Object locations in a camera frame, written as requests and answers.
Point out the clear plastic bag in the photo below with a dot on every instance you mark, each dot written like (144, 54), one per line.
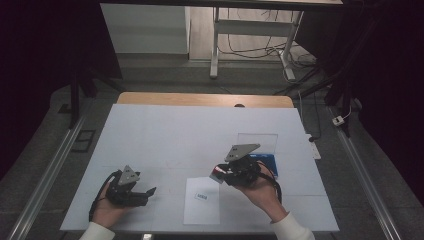
(266, 161)

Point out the wooden table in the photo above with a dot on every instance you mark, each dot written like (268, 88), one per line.
(200, 99)

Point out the red stamp with grey base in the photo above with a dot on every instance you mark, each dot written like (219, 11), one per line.
(216, 176)

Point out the black tripod stand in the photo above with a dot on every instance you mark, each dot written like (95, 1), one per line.
(338, 90)
(74, 100)

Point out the small white adapter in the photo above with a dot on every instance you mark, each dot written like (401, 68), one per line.
(338, 120)

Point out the black floor frame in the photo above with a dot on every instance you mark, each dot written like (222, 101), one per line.
(83, 141)

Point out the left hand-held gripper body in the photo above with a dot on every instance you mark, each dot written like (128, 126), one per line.
(125, 190)

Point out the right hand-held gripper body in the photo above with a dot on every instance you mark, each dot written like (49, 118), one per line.
(241, 171)

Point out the person's right hand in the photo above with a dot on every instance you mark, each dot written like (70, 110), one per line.
(266, 196)

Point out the white cabinet panel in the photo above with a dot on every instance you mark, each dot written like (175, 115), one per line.
(143, 30)

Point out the person's left hand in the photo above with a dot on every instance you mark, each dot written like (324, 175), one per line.
(106, 213)

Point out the white table covering sheet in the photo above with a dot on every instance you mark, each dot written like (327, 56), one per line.
(186, 133)

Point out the aluminium floor rail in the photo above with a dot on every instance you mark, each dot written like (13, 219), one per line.
(43, 186)
(366, 180)

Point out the white desk frame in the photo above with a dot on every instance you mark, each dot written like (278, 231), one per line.
(253, 28)

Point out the white paper sheet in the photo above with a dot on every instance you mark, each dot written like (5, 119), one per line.
(201, 210)

